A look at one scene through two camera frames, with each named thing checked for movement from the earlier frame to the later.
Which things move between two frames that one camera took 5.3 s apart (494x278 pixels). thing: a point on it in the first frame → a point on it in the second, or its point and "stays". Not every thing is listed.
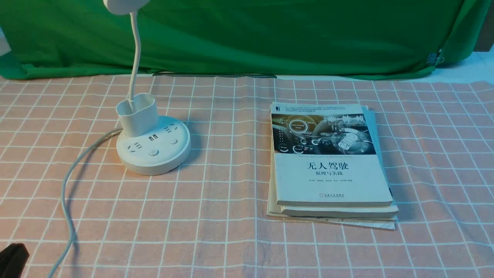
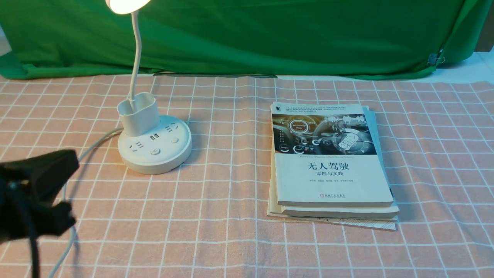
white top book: [324, 155] stays
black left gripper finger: [13, 259] → [49, 173]
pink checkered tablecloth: [208, 217] stays
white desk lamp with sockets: [148, 144] stays
